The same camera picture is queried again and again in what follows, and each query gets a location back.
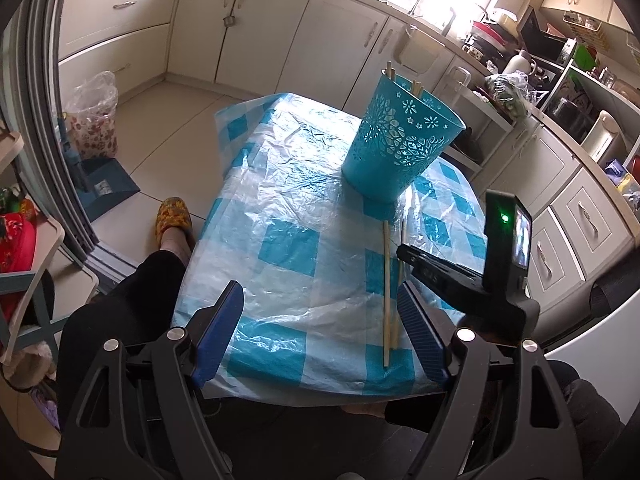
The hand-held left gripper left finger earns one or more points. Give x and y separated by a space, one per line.
220 340

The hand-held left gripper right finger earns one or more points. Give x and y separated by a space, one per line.
422 340

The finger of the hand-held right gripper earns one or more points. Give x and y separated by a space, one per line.
452 295
440 267

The turquoise perforated plastic basket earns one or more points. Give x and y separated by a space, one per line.
395 155

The cream base cabinet row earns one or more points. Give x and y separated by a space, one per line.
565 200

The person's left leg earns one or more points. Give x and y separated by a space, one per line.
115 320

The person's leg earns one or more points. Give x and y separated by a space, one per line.
115 320
590 410

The yellow floral slipper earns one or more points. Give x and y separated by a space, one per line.
172 217

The blue food packet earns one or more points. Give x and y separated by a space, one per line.
619 172

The steel stockpot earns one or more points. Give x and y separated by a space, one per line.
570 115

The bag of green vegetables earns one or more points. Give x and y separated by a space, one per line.
512 95

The blue white checked plastic tablecloth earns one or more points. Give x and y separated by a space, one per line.
280 185

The person's right leg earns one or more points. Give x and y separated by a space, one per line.
590 410

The blue dustpan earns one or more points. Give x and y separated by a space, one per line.
107 185

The white thermos jug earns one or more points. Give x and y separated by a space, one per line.
515 65

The light blue shelf rack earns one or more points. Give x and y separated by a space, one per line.
25 300

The red lidded bowls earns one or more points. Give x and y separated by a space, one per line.
485 37

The red bag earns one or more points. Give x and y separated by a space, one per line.
15 245

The black microwave oven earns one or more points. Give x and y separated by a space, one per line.
545 35

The white rice cooker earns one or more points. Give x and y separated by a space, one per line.
506 19

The clear bag with floral cloth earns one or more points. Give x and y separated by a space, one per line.
92 120

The cream double door cabinet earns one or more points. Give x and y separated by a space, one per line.
280 35

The small cabinet padlock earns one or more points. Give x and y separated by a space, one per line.
230 21

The cream drawer cabinet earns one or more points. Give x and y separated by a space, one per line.
115 25

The grey sliding door frame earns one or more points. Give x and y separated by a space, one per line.
45 135

